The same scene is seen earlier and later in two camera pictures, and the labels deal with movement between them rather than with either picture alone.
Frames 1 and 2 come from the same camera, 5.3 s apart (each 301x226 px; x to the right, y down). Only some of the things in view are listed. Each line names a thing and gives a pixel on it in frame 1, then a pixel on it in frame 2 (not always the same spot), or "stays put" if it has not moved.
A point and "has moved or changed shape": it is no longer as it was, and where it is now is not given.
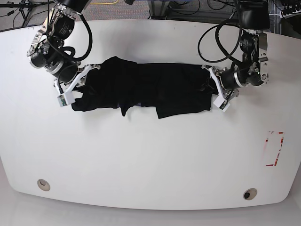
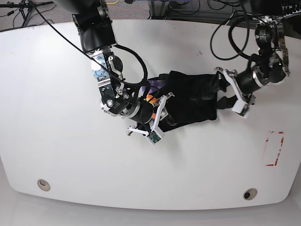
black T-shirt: [173, 89] has moved or changed shape
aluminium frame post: [157, 9] stays put
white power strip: [296, 12] stays put
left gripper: [78, 79] → [160, 113]
